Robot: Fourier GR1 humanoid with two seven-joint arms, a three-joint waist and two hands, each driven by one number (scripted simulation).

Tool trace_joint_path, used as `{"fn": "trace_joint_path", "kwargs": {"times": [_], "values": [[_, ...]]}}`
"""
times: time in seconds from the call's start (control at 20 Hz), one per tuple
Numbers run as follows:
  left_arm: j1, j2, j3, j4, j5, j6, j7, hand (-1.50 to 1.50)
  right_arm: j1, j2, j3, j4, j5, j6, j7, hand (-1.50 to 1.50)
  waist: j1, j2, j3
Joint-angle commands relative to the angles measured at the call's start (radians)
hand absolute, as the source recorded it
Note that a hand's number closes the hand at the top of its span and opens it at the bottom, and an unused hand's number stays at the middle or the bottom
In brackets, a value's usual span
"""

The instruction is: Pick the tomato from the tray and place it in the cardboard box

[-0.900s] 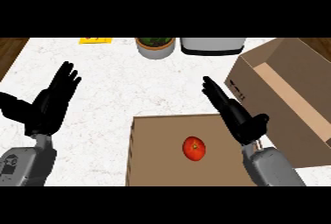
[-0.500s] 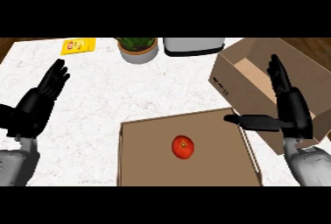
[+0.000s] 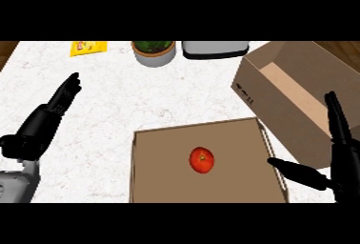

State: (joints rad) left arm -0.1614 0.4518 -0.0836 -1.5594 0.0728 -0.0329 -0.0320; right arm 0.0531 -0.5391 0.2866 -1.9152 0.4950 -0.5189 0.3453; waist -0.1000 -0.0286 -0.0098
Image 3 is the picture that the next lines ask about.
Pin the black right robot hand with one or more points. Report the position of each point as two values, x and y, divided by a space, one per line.
344 152

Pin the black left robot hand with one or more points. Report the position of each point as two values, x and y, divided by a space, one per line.
42 122

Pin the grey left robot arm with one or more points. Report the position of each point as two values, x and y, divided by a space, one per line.
17 184

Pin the cardboard box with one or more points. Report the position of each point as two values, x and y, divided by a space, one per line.
300 101

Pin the brown tray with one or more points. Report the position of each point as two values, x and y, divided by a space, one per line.
205 165

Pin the red tomato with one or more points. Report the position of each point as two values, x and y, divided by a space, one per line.
202 160

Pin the yellow packet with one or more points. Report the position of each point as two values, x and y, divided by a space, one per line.
87 47

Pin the potted green plant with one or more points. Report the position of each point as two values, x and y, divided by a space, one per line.
154 52

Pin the grey and black appliance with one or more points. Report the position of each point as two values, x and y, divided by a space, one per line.
214 49

